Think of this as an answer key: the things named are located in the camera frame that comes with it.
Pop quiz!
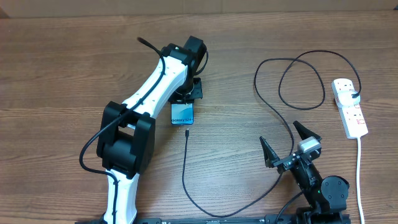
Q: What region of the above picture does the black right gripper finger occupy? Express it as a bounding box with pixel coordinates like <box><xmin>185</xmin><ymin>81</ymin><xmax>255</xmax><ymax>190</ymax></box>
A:
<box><xmin>259</xmin><ymin>136</ymin><xmax>280</xmax><ymax>168</ymax></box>
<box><xmin>293</xmin><ymin>121</ymin><xmax>322</xmax><ymax>141</ymax></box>

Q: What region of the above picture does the white power strip cord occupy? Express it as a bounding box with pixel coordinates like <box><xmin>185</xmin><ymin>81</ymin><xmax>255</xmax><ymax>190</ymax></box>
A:
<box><xmin>355</xmin><ymin>137</ymin><xmax>365</xmax><ymax>224</ymax></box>

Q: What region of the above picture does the Samsung Galaxy smartphone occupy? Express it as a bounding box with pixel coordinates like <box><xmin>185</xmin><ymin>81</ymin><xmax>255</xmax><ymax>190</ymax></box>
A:
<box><xmin>171</xmin><ymin>103</ymin><xmax>194</xmax><ymax>125</ymax></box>

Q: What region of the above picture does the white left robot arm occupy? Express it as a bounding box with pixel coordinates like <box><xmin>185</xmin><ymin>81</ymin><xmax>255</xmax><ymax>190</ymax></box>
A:
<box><xmin>96</xmin><ymin>37</ymin><xmax>208</xmax><ymax>223</ymax></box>

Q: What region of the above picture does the black USB charging cable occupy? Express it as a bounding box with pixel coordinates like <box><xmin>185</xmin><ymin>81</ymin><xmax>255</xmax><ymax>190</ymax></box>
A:
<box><xmin>181</xmin><ymin>49</ymin><xmax>363</xmax><ymax>218</ymax></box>

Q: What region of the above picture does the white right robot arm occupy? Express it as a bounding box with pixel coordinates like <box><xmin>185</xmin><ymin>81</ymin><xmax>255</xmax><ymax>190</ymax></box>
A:
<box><xmin>259</xmin><ymin>121</ymin><xmax>351</xmax><ymax>224</ymax></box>

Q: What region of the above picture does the white power strip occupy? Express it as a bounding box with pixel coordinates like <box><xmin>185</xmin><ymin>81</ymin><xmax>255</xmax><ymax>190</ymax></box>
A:
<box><xmin>331</xmin><ymin>78</ymin><xmax>368</xmax><ymax>139</ymax></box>

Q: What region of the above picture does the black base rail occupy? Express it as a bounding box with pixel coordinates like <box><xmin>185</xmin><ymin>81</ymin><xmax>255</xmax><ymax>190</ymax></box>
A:
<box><xmin>75</xmin><ymin>215</ymin><xmax>351</xmax><ymax>224</ymax></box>

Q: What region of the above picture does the white charger plug adapter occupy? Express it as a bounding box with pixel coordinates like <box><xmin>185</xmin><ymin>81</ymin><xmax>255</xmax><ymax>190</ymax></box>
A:
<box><xmin>335</xmin><ymin>90</ymin><xmax>361</xmax><ymax>108</ymax></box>

